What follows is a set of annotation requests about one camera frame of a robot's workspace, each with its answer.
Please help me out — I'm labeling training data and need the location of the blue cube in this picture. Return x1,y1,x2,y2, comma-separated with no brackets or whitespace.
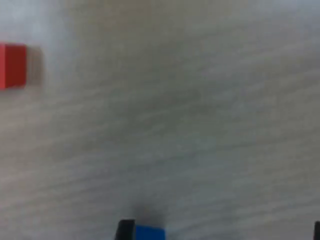
135,224,166,240

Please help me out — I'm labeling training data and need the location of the red cube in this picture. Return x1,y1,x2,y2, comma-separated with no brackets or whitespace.
0,43,28,90

